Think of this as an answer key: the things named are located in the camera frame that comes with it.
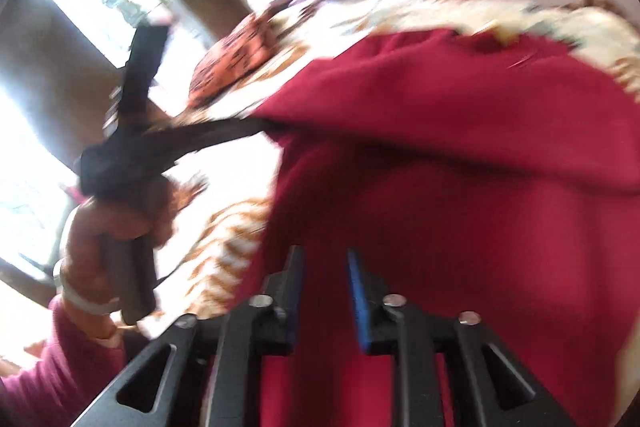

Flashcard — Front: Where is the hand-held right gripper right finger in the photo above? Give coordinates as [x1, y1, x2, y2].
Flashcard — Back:
[347, 248, 577, 427]

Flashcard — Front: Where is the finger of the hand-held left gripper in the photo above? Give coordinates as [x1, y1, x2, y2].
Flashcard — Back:
[144, 116, 287, 164]

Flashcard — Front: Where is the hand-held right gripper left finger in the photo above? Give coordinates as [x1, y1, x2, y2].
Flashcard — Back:
[70, 246, 306, 427]

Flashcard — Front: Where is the red knit garment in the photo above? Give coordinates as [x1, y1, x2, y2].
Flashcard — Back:
[250, 29, 640, 427]

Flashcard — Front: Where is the person's left forearm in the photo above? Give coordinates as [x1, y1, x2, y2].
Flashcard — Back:
[0, 296, 127, 427]

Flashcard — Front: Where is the person's left hand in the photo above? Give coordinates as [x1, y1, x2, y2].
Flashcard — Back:
[64, 174, 177, 308]

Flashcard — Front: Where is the cream leaf-print blanket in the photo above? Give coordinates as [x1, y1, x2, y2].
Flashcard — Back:
[150, 0, 640, 323]

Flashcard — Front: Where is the orange patterned cloth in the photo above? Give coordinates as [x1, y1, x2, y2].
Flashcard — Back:
[189, 9, 282, 108]

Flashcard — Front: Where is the white bracelet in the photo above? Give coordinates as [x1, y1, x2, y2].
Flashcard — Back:
[54, 257, 118, 317]

